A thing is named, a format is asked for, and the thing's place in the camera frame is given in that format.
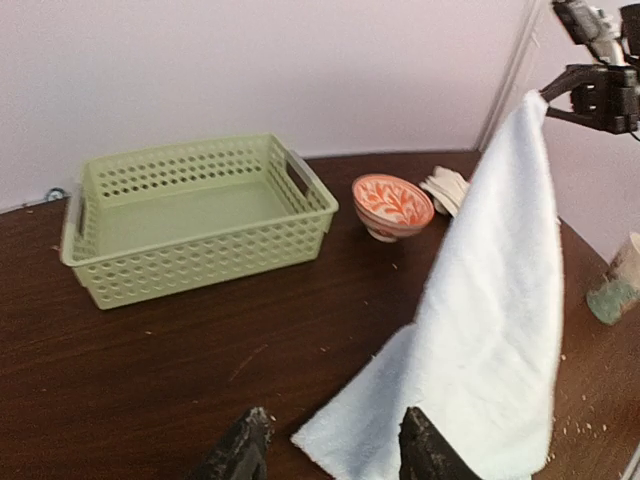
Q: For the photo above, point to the light blue towel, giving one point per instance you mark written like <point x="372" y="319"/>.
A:
<point x="480" y="358"/>

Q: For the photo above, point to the red patterned white bowl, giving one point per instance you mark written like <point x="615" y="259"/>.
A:
<point x="391" y="208"/>

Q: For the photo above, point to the green plastic basket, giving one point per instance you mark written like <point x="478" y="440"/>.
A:
<point x="164" y="220"/>

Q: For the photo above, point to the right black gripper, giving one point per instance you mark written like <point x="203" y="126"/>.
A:
<point x="603" y="98"/>

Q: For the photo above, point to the cream floral mug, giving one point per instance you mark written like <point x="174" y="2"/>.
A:
<point x="618" y="291"/>

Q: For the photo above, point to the white folded towel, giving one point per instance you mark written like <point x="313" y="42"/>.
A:
<point x="447" y="189"/>

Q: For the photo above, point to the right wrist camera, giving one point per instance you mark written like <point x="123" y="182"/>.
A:
<point x="593" y="28"/>

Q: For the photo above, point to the right aluminium frame post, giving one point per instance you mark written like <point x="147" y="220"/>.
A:
<point x="518" y="70"/>

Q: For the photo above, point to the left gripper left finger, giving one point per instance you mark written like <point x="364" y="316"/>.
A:
<point x="242" y="450"/>

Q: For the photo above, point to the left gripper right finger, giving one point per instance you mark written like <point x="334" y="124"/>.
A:
<point x="425" y="454"/>

